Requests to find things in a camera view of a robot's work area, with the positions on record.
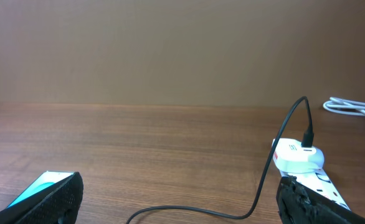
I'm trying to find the white power strip cord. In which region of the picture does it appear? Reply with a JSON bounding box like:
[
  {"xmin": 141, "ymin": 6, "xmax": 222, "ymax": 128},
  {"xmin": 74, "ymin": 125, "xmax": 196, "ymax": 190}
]
[{"xmin": 322, "ymin": 96, "xmax": 365, "ymax": 123}]

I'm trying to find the black charging cable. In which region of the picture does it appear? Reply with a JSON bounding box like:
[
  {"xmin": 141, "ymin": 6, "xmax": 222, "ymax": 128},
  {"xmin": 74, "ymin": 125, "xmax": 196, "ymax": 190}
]
[{"xmin": 126, "ymin": 96, "xmax": 315, "ymax": 224}]

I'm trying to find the white power strip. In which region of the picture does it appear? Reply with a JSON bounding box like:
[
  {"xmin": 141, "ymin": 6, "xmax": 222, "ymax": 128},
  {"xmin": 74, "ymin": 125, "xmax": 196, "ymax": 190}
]
[{"xmin": 280, "ymin": 168, "xmax": 349, "ymax": 209}]

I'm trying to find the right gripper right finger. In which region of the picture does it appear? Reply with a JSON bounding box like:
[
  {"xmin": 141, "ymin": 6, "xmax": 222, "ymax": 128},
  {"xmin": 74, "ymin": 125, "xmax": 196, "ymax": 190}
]
[{"xmin": 276, "ymin": 176, "xmax": 365, "ymax": 224}]

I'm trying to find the teal screen smartphone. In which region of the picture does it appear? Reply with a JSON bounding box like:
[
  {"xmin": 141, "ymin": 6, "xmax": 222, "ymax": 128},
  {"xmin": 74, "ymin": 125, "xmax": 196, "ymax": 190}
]
[{"xmin": 7, "ymin": 170, "xmax": 73, "ymax": 207}]

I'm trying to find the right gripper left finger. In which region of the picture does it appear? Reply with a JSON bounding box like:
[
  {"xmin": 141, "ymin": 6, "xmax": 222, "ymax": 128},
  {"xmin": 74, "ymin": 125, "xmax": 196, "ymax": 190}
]
[{"xmin": 0, "ymin": 172, "xmax": 83, "ymax": 224}]

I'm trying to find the white charger adapter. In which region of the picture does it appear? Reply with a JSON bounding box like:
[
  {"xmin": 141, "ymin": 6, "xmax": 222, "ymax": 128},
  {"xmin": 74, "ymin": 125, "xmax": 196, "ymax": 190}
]
[{"xmin": 273, "ymin": 138, "xmax": 325, "ymax": 174}]

